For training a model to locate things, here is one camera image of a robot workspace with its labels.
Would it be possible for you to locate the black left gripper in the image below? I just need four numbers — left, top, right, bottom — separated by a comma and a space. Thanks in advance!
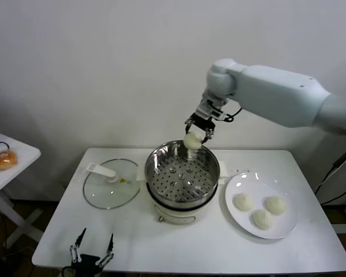
70, 227, 115, 277

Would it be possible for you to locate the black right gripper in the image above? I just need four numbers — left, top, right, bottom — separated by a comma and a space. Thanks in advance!
185, 113, 216, 144

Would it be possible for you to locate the white steamed baozi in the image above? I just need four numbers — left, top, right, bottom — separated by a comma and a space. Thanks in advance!
233, 193, 254, 212
183, 131, 204, 150
251, 209, 274, 231
265, 195, 286, 216

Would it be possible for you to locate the stainless steel steamer basket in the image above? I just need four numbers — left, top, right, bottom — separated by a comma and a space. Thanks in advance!
136, 140, 229, 210

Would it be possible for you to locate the white round plate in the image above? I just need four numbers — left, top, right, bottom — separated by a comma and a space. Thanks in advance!
224, 172, 299, 239

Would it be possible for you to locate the cream electric cooker pot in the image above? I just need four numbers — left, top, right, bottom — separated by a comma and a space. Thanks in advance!
146, 184, 220, 224

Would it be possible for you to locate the white side table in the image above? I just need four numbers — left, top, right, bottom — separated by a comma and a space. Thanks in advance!
0, 129, 44, 252

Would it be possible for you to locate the orange bread in plastic bag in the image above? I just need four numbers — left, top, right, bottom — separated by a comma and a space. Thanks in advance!
0, 150, 18, 171

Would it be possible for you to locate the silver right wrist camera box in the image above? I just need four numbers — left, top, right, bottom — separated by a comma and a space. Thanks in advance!
195, 98, 230, 122

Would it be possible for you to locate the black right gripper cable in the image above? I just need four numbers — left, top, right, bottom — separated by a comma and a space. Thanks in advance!
224, 106, 243, 122

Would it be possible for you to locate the glass lid with white handle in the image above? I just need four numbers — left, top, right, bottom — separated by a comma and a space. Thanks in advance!
82, 158, 141, 210

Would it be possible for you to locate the black power cable with adapter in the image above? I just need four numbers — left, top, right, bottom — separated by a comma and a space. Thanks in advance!
314, 145, 346, 194

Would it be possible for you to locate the black hanging cable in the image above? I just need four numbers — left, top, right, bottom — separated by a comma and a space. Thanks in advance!
319, 177, 346, 206

